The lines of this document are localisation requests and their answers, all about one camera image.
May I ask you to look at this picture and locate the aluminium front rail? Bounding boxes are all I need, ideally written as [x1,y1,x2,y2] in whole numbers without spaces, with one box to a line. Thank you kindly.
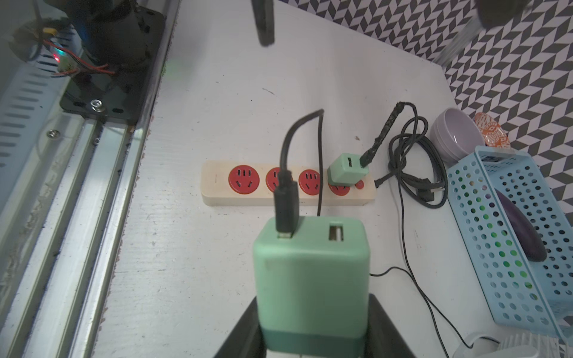
[1,1,181,357]

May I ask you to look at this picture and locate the beige red power strip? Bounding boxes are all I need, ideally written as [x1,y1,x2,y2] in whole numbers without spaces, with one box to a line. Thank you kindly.
[201,161,377,207]

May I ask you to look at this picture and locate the white fan black cable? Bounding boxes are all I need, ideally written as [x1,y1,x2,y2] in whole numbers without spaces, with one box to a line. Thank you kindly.
[359,101,502,358]

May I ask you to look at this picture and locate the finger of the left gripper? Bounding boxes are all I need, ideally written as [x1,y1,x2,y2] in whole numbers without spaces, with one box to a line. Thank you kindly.
[251,0,275,47]
[475,0,530,29]

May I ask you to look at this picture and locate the green adapter of white fan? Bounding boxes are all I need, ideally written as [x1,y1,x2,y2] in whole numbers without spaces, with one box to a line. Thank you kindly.
[328,153,369,186]

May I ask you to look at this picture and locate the white desk fan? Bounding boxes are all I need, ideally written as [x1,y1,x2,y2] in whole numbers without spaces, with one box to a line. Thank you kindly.
[453,333,572,357]

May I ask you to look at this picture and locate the purple eggplant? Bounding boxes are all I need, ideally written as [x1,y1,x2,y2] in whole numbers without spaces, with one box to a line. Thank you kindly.
[495,189,548,263]

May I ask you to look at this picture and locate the black power strip cord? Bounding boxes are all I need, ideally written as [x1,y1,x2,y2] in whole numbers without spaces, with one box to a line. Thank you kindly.
[374,101,449,210]

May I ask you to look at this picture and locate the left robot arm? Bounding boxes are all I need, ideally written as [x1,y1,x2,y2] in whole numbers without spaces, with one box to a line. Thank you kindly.
[48,1,529,67]

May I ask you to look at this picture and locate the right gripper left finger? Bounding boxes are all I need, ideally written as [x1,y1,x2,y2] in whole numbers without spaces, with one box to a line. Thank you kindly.
[214,298,267,358]

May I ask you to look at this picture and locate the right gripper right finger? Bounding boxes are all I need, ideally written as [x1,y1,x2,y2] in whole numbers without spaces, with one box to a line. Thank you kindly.
[363,293,416,358]

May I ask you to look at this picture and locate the blue fan black cable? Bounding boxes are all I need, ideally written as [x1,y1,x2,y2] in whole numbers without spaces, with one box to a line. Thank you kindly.
[274,108,325,236]

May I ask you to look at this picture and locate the light blue plastic basket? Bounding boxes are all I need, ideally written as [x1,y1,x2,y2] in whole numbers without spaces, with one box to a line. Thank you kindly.
[447,146,572,344]

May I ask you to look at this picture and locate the green adapter of blue fan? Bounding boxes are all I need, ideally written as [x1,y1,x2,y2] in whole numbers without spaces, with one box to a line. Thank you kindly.
[253,216,370,357]

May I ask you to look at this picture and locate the lilac bowl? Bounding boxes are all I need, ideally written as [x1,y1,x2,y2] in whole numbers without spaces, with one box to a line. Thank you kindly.
[429,107,485,166]

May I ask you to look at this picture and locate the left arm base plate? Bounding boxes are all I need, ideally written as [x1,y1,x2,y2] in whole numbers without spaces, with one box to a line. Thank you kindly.
[52,1,166,125]

